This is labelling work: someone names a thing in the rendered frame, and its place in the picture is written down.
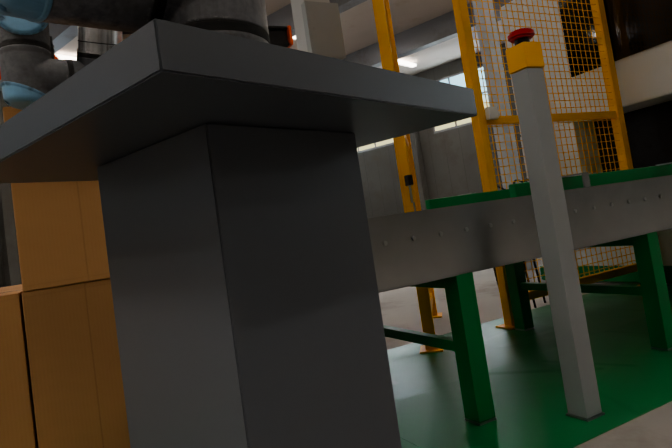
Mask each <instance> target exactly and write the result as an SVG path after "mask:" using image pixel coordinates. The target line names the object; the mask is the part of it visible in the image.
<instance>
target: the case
mask: <svg viewBox="0 0 672 448"><path fill-rule="evenodd" d="M20 111H22V110H20V109H16V108H13V107H3V118H4V122H6V121H7V120H9V119H10V118H12V117H13V116H14V115H16V114H17V113H19V112H20ZM11 190H12V199H13V208H14V217H15V227H16V236H17V245H18V254H19V263H20V272H21V281H22V290H23V292H27V291H33V290H39V289H45V288H52V287H58V286H64V285H70V284H77V283H83V282H89V281H95V280H102V279H108V278H110V272H109V264H108V256H107V247H106V239H105V231H104V222H103V214H102V206H101V197H100V189H99V181H66V182H32V183H11Z"/></svg>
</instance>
